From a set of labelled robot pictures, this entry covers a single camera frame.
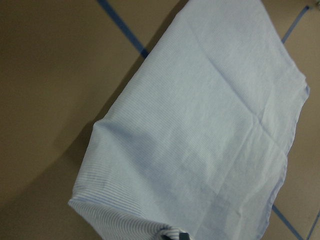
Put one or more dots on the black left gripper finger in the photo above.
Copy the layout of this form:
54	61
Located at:
184	236

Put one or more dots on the light blue striped shirt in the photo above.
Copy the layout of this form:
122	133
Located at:
198	140

